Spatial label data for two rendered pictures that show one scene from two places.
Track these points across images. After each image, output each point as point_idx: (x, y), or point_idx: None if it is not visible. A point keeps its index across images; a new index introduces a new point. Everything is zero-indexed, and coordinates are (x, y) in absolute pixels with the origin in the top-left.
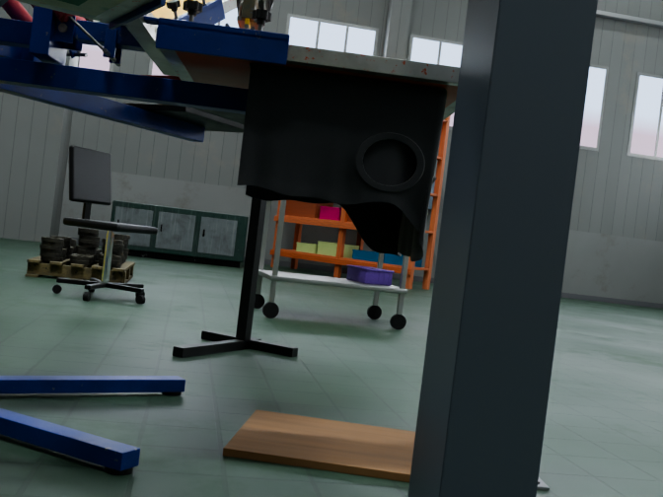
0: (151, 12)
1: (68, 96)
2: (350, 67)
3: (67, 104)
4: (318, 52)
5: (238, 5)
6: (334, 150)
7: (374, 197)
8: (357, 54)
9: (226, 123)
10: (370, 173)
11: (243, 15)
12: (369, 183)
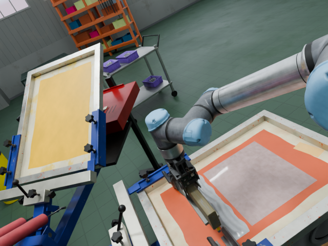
0: (52, 121)
1: (71, 224)
2: (314, 228)
3: (73, 227)
4: (294, 237)
5: (177, 188)
6: (298, 244)
7: (322, 243)
8: (317, 219)
9: (125, 139)
10: (316, 235)
11: (214, 228)
12: (320, 242)
